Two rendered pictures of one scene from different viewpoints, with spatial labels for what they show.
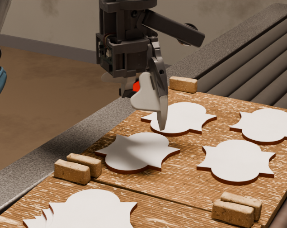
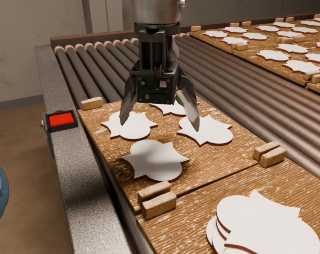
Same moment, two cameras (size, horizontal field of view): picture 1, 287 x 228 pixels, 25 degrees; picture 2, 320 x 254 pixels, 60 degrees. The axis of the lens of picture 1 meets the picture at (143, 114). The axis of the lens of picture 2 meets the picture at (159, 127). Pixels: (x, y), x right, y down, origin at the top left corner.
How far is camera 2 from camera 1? 0.84 m
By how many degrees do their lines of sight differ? 49
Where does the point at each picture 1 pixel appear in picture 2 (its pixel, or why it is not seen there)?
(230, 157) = (200, 129)
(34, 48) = not seen: outside the picture
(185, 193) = (226, 164)
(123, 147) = (143, 162)
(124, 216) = (272, 204)
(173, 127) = (140, 131)
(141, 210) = (235, 193)
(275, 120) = not seen: hidden behind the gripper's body
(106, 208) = (255, 209)
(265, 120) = not seen: hidden behind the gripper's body
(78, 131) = (72, 174)
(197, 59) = (53, 88)
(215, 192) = (233, 153)
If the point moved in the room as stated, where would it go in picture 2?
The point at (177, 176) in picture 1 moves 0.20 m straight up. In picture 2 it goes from (201, 157) to (210, 67)
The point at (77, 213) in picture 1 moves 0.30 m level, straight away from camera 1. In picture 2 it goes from (254, 230) to (90, 166)
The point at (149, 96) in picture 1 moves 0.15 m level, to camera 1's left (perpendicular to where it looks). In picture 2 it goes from (190, 108) to (137, 149)
